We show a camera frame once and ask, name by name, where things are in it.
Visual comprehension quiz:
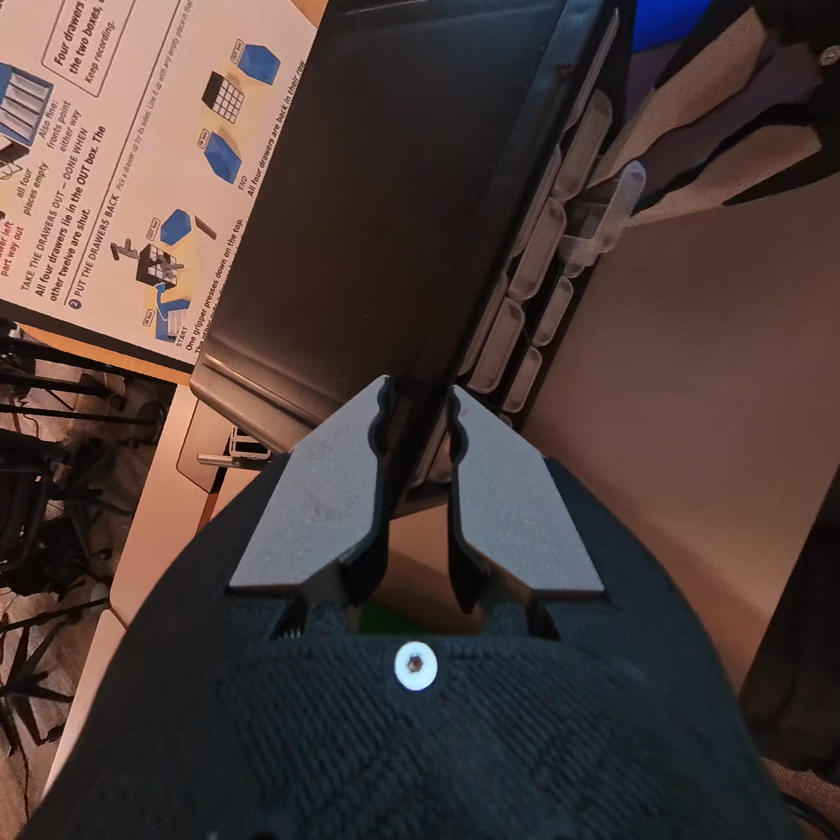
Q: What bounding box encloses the set of clear drawers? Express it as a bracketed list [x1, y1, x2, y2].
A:
[420, 85, 614, 487]

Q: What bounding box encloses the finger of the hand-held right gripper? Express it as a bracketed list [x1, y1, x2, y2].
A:
[592, 8, 823, 186]
[625, 120, 823, 228]

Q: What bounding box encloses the black drawer cabinet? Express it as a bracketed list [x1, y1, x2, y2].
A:
[190, 0, 634, 526]

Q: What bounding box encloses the printed instruction sheet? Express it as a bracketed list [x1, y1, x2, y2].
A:
[0, 0, 329, 368]

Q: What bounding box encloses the silver metal bracket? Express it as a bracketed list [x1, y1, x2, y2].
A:
[197, 425, 273, 468]

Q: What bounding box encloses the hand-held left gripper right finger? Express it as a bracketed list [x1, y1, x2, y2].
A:
[448, 385, 606, 616]

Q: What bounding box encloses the black tripod stand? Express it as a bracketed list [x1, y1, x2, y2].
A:
[0, 315, 168, 742]

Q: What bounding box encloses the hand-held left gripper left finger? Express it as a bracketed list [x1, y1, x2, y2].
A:
[226, 374, 395, 608]

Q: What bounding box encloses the clear plastic drawer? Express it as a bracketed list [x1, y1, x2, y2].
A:
[561, 161, 649, 280]

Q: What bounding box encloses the blue box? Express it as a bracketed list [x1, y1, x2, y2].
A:
[630, 0, 690, 53]

